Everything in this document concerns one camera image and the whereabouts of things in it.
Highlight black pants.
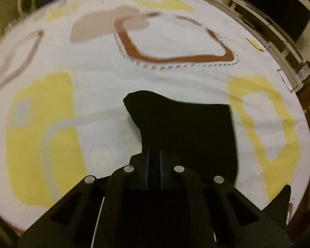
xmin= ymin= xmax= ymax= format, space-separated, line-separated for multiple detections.
xmin=123 ymin=90 xmax=238 ymax=184

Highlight white patterned bed sheet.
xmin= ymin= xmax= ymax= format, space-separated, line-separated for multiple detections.
xmin=0 ymin=0 xmax=310 ymax=231

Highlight white tv console shelf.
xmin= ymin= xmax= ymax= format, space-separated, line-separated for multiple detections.
xmin=210 ymin=0 xmax=310 ymax=92

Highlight black television screen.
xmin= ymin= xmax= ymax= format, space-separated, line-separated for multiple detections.
xmin=243 ymin=0 xmax=310 ymax=42

